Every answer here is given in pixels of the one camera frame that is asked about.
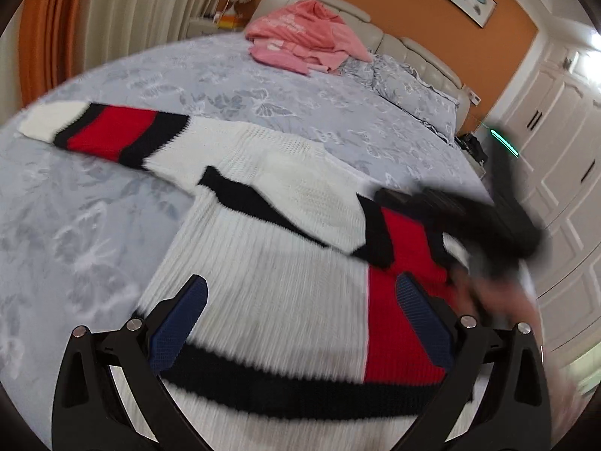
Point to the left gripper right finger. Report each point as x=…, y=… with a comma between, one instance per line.
x=514, y=413

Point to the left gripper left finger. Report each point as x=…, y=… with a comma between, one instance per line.
x=88, y=412

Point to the white red black knit sweater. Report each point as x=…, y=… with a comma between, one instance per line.
x=303, y=344

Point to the pink clothes pile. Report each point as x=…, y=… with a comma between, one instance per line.
x=303, y=37

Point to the right hand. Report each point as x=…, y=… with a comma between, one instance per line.
x=499, y=298

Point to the right nightstand with items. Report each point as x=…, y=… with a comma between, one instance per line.
x=473, y=151

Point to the white wardrobe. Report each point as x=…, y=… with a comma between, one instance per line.
x=551, y=110

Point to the grey patterned pillow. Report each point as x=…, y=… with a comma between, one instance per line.
x=400, y=85

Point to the grey butterfly bed sheet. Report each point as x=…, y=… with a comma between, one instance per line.
x=82, y=237

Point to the beige leather headboard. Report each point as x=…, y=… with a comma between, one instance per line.
x=430, y=68

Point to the left nightstand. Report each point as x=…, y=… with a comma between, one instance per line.
x=201, y=27

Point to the orange curtain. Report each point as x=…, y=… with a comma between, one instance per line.
x=46, y=46

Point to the cream curtain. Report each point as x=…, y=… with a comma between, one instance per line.
x=106, y=30

